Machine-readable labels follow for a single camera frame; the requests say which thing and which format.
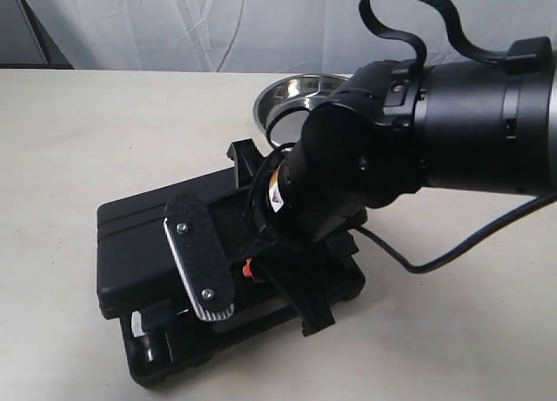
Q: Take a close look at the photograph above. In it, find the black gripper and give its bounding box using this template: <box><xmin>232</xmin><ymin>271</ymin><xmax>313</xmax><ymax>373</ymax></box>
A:
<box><xmin>163</xmin><ymin>148</ymin><xmax>367</xmax><ymax>335</ymax></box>

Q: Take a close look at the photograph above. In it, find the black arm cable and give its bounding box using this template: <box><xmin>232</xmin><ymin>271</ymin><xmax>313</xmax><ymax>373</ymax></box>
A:
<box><xmin>356</xmin><ymin>196</ymin><xmax>552</xmax><ymax>275</ymax></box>

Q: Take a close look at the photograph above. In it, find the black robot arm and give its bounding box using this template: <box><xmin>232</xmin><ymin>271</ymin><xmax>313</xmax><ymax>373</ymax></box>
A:
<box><xmin>163</xmin><ymin>37</ymin><xmax>556</xmax><ymax>335</ymax></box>

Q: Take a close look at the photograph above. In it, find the round stainless steel bowl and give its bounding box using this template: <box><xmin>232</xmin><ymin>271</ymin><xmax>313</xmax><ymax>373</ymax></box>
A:
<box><xmin>252</xmin><ymin>74</ymin><xmax>349</xmax><ymax>150</ymax></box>

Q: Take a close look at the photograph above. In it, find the white backdrop curtain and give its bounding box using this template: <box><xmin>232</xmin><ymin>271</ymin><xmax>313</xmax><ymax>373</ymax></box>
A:
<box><xmin>25</xmin><ymin>0</ymin><xmax>556</xmax><ymax>74</ymax></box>

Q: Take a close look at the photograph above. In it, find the black plastic tool case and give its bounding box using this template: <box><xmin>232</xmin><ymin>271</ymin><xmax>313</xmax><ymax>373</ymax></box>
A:
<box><xmin>96</xmin><ymin>162</ymin><xmax>366</xmax><ymax>378</ymax></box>

